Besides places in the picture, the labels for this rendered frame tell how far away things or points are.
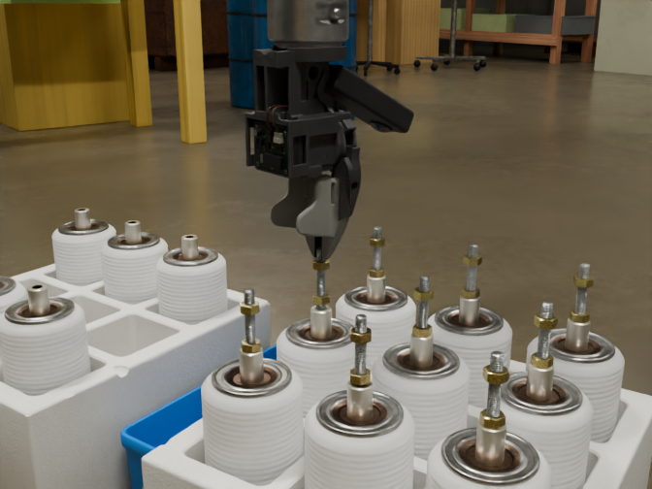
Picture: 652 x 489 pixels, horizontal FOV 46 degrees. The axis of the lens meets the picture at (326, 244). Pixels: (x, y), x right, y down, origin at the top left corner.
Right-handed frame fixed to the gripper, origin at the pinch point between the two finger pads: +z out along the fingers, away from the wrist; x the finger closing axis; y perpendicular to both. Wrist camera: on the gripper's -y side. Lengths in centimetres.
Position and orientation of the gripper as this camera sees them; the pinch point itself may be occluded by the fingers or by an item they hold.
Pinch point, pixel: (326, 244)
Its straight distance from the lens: 78.5
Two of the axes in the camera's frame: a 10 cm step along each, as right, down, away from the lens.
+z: 0.0, 9.5, 3.1
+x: 6.4, 2.4, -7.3
